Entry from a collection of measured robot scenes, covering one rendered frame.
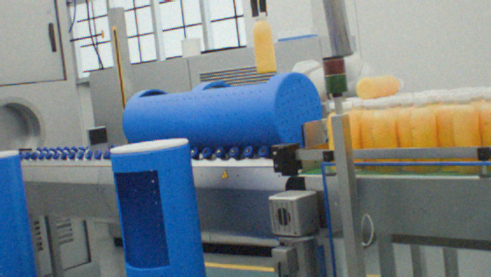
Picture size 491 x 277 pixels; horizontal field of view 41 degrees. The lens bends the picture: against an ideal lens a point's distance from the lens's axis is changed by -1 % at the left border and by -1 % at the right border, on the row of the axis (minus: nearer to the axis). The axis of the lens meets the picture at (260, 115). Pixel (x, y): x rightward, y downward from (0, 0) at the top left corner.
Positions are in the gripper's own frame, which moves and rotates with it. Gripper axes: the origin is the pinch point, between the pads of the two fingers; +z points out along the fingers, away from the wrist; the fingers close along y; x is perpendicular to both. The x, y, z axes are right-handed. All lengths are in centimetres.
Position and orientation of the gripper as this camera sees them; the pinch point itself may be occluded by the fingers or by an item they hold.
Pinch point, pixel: (259, 7)
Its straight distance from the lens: 245.1
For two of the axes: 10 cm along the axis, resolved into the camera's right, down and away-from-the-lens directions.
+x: 7.4, -0.5, -6.7
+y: -6.7, 1.1, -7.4
